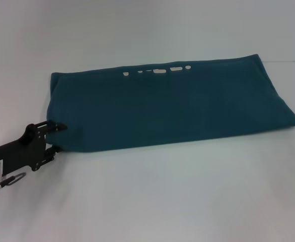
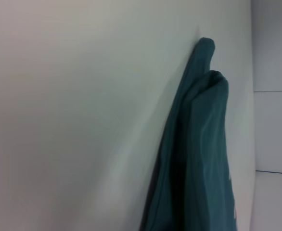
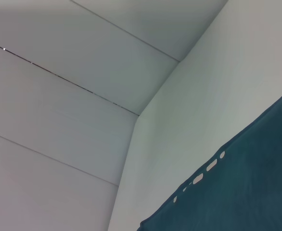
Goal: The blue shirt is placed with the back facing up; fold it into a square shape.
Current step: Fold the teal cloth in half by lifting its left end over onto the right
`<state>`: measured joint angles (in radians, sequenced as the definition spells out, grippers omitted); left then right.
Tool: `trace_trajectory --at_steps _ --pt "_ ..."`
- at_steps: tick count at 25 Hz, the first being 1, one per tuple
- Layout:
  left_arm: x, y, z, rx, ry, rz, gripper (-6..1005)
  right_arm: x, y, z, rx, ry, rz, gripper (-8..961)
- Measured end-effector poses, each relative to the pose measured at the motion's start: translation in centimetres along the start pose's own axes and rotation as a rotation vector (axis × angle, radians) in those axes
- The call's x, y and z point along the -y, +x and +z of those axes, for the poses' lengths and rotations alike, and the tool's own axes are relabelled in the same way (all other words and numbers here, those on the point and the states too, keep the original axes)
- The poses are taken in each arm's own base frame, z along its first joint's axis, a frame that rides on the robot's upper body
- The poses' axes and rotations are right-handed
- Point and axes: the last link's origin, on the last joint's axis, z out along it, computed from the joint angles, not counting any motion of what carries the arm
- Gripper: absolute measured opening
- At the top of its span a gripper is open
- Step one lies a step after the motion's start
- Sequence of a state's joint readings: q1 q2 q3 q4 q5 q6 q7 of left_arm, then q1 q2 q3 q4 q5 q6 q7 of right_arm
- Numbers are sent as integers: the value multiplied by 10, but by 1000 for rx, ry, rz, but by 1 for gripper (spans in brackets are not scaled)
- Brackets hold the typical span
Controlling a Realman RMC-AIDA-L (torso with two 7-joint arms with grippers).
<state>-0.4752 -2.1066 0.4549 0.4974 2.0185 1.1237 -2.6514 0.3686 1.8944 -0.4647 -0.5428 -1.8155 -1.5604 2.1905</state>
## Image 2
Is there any blue shirt with FREE print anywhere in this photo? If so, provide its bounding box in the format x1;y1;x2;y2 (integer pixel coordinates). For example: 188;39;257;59
138;37;238;231

